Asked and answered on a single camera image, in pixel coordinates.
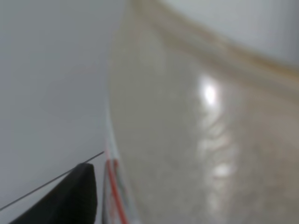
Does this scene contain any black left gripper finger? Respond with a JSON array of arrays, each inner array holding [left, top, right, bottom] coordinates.
[[11, 163, 97, 224]]

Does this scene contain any clear drink bottle pink label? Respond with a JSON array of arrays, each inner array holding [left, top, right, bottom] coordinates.
[[109, 0, 299, 224]]

